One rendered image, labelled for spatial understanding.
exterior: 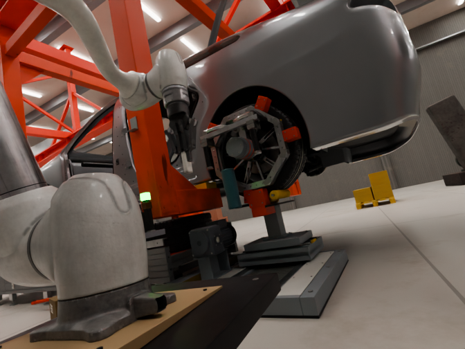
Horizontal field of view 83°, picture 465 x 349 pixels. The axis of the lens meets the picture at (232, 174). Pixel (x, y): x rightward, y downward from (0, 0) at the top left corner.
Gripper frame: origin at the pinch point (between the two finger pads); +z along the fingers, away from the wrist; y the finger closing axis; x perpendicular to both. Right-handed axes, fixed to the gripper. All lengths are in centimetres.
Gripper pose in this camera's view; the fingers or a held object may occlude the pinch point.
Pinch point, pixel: (187, 163)
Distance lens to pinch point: 88.9
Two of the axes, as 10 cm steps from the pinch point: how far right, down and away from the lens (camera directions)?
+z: 2.0, 9.6, -1.9
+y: 8.7, -2.6, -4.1
